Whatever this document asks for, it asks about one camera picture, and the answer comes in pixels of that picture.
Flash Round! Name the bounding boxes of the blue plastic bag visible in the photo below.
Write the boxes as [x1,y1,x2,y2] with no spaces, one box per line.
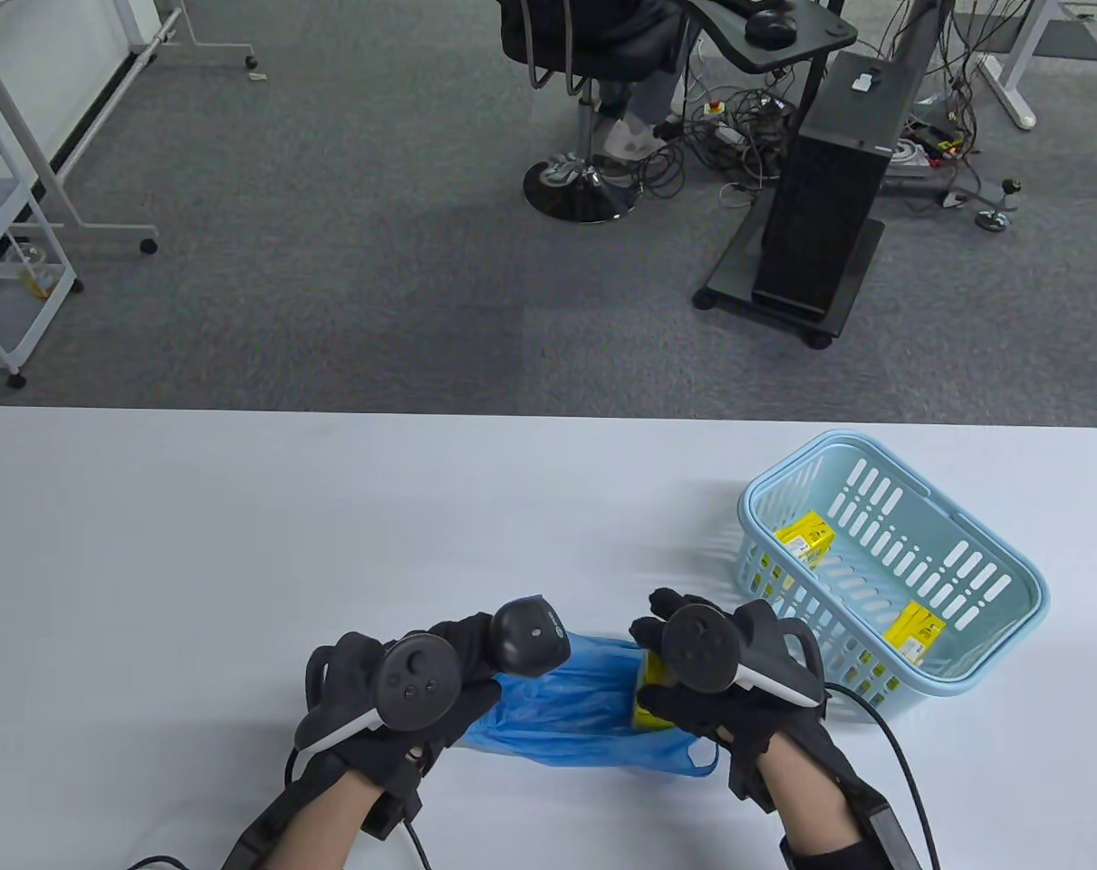
[462,634,721,778]

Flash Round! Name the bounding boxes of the whiteboard on white stand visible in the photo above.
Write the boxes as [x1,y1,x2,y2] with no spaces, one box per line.
[0,0,259,256]

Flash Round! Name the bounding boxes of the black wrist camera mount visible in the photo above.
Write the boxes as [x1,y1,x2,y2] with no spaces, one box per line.
[222,788,304,870]
[779,797,927,870]

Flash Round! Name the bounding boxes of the black scanner cable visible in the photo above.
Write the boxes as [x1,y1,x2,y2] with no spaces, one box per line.
[131,818,431,870]

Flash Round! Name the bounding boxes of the black right glove cable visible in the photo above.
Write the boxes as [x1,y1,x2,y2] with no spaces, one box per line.
[824,684,943,870]

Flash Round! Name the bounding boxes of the white shelf cart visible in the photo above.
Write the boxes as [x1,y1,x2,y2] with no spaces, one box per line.
[0,68,85,391]

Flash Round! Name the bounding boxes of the dark floor mat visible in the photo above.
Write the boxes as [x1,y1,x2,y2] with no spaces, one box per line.
[1030,15,1097,62]

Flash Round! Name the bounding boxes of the black and blue barcode scanner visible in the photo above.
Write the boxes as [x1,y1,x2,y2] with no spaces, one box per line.
[489,595,572,679]

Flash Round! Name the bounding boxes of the black computer mouse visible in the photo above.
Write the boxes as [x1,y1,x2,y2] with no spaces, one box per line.
[745,7,799,49]

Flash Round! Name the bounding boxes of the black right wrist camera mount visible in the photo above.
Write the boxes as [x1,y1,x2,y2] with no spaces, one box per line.
[779,797,927,870]

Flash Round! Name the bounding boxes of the white desk leg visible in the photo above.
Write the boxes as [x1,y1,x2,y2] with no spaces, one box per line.
[951,0,1061,130]

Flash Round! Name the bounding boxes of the black desk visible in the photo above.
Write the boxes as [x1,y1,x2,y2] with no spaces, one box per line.
[688,0,859,123]

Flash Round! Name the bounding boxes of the light blue plastic basket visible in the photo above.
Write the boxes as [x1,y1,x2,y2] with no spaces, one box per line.
[737,430,1051,724]

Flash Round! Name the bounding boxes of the yellow chrysanthemum tea package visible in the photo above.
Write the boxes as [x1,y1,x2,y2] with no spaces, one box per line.
[775,510,837,570]
[883,600,948,667]
[634,648,685,730]

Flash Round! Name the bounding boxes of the tangle of floor cables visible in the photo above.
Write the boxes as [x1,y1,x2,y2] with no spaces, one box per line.
[643,83,801,202]

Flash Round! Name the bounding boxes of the person's right hand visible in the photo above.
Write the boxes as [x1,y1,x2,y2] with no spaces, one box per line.
[630,587,875,812]

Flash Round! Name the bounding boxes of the dark grey hand controller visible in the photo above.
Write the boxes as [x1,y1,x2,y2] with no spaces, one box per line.
[661,601,825,712]
[293,633,463,753]

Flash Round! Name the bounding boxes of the person's right forearm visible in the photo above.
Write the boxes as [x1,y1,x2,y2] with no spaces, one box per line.
[756,730,884,870]

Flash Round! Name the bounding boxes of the small clear container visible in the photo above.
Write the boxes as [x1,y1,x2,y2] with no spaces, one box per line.
[9,240,62,300]

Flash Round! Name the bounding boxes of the dark grey right hand controller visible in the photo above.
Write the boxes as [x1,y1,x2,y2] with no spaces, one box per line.
[661,601,825,712]

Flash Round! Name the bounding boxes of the person's left forearm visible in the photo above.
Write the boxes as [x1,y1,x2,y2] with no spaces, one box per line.
[222,775,386,870]

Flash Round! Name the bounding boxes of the black computer tower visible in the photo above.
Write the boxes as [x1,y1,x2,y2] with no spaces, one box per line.
[752,50,920,320]

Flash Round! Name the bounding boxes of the small black tripod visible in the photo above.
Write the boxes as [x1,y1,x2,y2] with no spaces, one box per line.
[976,178,1024,233]

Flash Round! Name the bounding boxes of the black wheeled stand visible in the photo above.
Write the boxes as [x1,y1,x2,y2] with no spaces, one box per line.
[693,0,957,352]

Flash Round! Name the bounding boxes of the dark grey left hand controller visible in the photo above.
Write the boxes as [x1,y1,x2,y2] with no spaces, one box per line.
[293,633,463,753]

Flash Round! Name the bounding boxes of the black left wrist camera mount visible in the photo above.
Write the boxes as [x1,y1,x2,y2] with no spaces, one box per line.
[222,788,304,870]

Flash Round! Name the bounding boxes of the person's left hand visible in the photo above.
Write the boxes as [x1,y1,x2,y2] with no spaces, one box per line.
[303,612,505,839]

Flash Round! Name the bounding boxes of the tangle of hanging cables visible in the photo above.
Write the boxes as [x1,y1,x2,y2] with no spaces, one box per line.
[874,0,1025,196]

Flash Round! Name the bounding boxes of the black office chair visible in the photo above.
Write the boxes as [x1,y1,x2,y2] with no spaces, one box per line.
[498,0,694,225]

